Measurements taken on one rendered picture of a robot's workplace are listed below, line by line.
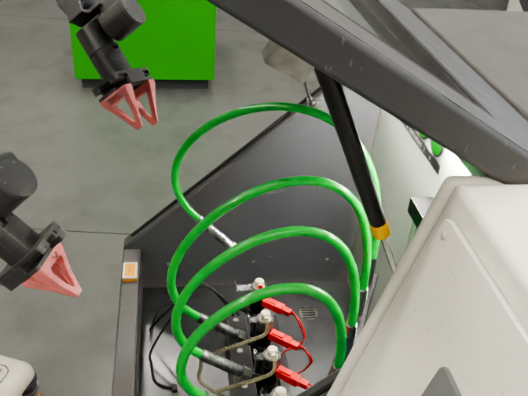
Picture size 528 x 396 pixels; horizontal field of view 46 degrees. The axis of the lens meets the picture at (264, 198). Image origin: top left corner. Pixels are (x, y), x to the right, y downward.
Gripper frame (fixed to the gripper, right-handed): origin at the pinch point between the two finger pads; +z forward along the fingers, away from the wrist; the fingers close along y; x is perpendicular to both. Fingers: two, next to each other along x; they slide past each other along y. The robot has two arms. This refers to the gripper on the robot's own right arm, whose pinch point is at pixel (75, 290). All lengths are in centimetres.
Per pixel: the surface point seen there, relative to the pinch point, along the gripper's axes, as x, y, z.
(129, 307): 24.2, -18.7, 17.9
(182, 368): -8.9, 10.2, 15.1
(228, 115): 26.9, 24.9, 0.4
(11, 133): 251, -186, -19
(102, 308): 117, -116, 53
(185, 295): -1.0, 13.4, 10.0
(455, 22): 53, 60, 20
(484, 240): -22, 56, 10
